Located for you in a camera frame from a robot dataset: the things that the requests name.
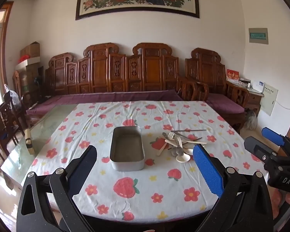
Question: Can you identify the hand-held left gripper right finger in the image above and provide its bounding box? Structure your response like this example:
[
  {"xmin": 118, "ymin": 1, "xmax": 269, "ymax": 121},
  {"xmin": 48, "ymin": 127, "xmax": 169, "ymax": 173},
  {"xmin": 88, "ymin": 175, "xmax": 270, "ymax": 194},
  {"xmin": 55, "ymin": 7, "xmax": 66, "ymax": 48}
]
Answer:
[{"xmin": 193, "ymin": 144, "xmax": 273, "ymax": 232}]

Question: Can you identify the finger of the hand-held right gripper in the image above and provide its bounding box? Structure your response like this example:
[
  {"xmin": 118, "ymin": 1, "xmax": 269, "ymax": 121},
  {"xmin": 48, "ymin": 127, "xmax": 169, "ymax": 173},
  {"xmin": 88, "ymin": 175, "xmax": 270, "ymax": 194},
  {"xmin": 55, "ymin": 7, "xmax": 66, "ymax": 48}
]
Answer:
[
  {"xmin": 261, "ymin": 127, "xmax": 286, "ymax": 148},
  {"xmin": 244, "ymin": 136, "xmax": 278, "ymax": 161}
]

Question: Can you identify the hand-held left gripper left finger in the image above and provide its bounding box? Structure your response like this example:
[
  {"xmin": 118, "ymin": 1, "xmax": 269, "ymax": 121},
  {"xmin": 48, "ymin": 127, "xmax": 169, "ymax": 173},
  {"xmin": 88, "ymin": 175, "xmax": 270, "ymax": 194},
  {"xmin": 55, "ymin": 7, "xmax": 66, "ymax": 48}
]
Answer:
[{"xmin": 16, "ymin": 145, "xmax": 97, "ymax": 232}]

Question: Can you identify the beige plastic spoon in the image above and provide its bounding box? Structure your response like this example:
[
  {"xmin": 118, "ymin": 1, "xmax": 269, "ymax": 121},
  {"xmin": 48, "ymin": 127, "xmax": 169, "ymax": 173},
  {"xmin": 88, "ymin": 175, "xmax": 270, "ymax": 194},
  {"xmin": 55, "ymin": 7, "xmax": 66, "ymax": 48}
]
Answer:
[{"xmin": 176, "ymin": 137, "xmax": 191, "ymax": 163}]

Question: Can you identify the rectangular metal tray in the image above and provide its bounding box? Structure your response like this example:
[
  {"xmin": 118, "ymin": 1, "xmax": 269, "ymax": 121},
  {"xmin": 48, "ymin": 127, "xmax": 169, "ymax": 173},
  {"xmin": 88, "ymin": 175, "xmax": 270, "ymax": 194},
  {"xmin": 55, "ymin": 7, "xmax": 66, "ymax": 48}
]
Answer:
[{"xmin": 110, "ymin": 126, "xmax": 145, "ymax": 172}]

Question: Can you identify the grey mop head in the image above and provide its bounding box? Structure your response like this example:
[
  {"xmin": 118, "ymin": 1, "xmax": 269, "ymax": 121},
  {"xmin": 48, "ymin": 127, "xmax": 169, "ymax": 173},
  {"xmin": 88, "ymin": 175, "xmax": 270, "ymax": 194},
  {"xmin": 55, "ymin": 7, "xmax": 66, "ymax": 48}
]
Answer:
[{"xmin": 244, "ymin": 109, "xmax": 258, "ymax": 130}]

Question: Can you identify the strawberry flower print tablecloth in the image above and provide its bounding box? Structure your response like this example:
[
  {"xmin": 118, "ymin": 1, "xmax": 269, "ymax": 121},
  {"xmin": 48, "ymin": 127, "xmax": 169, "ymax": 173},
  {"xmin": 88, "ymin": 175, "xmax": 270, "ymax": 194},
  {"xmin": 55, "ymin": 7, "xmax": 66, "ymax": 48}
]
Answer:
[{"xmin": 30, "ymin": 101, "xmax": 275, "ymax": 224}]

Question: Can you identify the wooden side table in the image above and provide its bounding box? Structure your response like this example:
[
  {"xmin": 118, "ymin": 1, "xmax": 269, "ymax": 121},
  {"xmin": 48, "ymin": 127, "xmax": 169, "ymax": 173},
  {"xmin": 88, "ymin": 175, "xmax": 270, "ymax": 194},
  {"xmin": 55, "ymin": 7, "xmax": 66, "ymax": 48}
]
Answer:
[{"xmin": 239, "ymin": 77, "xmax": 265, "ymax": 113}]

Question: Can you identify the beige plastic fork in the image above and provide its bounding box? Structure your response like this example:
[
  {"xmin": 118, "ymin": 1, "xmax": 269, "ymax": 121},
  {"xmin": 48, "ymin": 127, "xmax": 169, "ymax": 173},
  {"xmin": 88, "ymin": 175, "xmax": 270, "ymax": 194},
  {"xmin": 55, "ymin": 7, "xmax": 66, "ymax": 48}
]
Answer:
[{"xmin": 157, "ymin": 132, "xmax": 175, "ymax": 156}]

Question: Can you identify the white box on side table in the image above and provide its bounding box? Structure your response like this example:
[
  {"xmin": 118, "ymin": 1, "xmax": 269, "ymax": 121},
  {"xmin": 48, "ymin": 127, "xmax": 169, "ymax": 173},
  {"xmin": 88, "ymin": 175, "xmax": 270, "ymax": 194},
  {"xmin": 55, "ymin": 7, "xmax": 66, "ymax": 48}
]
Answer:
[{"xmin": 252, "ymin": 80, "xmax": 265, "ymax": 94}]

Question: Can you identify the metal fork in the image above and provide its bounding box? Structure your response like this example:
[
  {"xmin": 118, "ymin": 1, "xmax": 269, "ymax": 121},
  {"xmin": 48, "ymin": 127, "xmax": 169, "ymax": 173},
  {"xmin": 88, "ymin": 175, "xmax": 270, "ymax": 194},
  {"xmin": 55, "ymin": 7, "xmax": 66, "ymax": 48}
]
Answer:
[{"xmin": 162, "ymin": 132, "xmax": 180, "ymax": 150}]

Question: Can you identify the purple armchair cushion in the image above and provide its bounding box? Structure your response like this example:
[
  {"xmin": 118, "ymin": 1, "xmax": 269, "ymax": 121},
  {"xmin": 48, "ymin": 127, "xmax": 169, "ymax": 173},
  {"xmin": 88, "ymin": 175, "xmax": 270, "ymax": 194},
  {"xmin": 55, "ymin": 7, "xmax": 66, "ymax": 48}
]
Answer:
[{"xmin": 206, "ymin": 94, "xmax": 245, "ymax": 114}]

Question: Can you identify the wooden brush block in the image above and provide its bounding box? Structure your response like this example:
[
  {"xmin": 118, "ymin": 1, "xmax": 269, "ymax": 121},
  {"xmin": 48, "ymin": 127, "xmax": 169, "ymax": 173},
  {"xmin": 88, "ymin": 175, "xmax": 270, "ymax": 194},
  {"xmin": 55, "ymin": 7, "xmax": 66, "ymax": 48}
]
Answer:
[{"xmin": 24, "ymin": 128, "xmax": 35, "ymax": 156}]

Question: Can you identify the red printed card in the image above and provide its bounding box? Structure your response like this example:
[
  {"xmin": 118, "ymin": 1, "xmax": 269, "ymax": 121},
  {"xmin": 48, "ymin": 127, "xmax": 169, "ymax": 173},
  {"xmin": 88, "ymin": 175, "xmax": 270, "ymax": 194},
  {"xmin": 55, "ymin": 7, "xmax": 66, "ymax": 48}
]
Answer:
[{"xmin": 226, "ymin": 69, "xmax": 240, "ymax": 83}]

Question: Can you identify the purple sofa cushion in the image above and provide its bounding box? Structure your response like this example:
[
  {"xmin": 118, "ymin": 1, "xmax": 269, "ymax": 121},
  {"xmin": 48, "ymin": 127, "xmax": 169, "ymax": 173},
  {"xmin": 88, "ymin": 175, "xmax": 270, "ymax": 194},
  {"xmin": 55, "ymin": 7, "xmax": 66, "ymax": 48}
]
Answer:
[{"xmin": 26, "ymin": 89, "xmax": 184, "ymax": 115}]

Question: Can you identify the carved wooden armchair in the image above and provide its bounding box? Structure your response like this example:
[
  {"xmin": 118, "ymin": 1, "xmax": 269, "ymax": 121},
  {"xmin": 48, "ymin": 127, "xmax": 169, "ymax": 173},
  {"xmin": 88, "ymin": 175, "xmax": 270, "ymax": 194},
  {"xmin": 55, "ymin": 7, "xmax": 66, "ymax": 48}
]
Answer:
[
  {"xmin": 177, "ymin": 48, "xmax": 250, "ymax": 129},
  {"xmin": 13, "ymin": 70, "xmax": 47, "ymax": 127}
]

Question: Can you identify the dark wooden dining chair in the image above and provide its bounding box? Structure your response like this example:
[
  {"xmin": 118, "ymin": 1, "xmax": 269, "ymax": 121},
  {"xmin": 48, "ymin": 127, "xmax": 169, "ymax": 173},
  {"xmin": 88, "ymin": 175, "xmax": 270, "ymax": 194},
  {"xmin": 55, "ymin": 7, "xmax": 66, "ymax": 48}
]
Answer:
[{"xmin": 0, "ymin": 91, "xmax": 25, "ymax": 174}]

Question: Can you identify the white plastic bag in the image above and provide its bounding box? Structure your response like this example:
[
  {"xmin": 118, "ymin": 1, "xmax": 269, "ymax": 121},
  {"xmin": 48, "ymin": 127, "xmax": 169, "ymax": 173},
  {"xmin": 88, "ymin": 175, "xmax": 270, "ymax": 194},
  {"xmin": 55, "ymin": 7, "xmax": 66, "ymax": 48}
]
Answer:
[{"xmin": 4, "ymin": 84, "xmax": 22, "ymax": 108}]

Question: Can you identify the carved wooden sofa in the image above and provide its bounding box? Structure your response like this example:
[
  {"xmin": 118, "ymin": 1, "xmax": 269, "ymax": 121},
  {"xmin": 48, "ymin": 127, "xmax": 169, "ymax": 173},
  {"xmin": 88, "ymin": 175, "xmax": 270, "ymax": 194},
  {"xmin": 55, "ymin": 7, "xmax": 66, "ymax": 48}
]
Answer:
[{"xmin": 45, "ymin": 43, "xmax": 184, "ymax": 102}]

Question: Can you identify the brown cardboard box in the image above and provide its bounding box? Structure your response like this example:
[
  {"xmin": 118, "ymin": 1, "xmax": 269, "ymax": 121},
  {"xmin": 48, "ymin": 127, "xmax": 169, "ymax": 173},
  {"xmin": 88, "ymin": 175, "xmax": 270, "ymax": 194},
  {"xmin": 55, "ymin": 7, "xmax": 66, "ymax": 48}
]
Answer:
[{"xmin": 20, "ymin": 42, "xmax": 40, "ymax": 59}]

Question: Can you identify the white wall cabinet door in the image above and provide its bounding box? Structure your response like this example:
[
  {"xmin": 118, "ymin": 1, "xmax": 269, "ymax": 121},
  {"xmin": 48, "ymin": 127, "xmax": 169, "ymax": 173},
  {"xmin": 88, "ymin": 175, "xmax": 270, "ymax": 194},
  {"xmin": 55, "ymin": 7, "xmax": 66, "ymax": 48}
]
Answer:
[{"xmin": 259, "ymin": 82, "xmax": 279, "ymax": 117}]

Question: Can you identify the green wall panel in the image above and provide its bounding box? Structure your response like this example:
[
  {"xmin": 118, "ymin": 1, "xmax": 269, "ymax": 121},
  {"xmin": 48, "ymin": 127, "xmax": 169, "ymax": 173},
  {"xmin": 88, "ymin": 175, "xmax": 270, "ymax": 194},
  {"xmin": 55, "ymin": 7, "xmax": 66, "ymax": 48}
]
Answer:
[{"xmin": 248, "ymin": 27, "xmax": 269, "ymax": 44}]

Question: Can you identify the wooden window frame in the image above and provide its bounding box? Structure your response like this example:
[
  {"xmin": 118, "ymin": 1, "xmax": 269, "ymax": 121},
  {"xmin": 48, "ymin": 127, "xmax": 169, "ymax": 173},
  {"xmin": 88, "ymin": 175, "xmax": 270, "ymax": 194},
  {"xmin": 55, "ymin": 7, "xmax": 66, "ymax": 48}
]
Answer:
[{"xmin": 0, "ymin": 1, "xmax": 14, "ymax": 97}]

